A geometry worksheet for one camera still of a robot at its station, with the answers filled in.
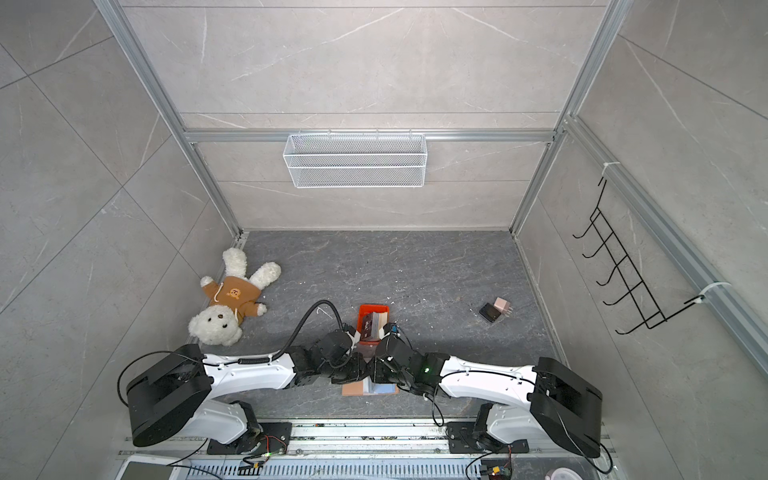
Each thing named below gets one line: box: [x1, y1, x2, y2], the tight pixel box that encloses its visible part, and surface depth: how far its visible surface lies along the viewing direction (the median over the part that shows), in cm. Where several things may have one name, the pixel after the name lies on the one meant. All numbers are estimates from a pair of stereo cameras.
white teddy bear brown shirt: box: [188, 247, 281, 347], surface depth 94 cm
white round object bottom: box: [544, 466, 584, 480], surface depth 68 cm
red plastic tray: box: [356, 304, 390, 345], surface depth 94 cm
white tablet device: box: [114, 454, 186, 480], surface depth 67 cm
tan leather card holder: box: [341, 376, 400, 396], surface depth 82 cm
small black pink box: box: [478, 296, 513, 323], surface depth 97 cm
